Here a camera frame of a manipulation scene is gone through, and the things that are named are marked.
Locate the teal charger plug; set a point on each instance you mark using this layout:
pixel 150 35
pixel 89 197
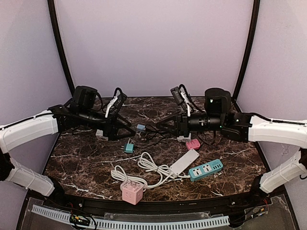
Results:
pixel 128 147

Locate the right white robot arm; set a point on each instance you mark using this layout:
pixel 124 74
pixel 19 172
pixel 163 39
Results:
pixel 245 127

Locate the pink plug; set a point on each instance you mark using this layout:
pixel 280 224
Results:
pixel 193 144

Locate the teal power strip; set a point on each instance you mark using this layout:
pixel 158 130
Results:
pixel 205 170

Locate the white slotted cable duct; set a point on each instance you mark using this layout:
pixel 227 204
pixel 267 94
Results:
pixel 104 224

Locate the small circuit board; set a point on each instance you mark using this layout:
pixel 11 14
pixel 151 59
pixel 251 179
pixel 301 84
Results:
pixel 79 220

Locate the white power strip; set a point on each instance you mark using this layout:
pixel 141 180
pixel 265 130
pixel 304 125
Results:
pixel 183 162

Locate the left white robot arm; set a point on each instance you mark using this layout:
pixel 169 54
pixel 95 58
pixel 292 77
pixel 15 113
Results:
pixel 77 111

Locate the left black frame post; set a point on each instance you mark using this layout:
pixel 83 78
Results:
pixel 59 45

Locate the white plug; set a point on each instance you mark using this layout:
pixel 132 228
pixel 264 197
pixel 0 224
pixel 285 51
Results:
pixel 184 139

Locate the black frame post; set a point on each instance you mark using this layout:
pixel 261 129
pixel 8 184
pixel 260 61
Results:
pixel 248 48
pixel 59 45

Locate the white and pink cube socket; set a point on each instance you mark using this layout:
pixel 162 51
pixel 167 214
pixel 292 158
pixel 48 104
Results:
pixel 132 192

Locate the white cube socket adapter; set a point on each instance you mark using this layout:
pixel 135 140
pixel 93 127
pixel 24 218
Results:
pixel 100 136

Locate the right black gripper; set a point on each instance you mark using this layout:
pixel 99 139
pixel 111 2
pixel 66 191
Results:
pixel 181 124

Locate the light blue charger plug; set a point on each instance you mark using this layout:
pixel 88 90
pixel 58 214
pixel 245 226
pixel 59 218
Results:
pixel 141 128

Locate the right black frame post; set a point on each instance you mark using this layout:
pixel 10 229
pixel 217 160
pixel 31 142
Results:
pixel 248 48

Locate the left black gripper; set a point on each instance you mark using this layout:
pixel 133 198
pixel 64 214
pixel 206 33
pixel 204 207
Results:
pixel 111 127

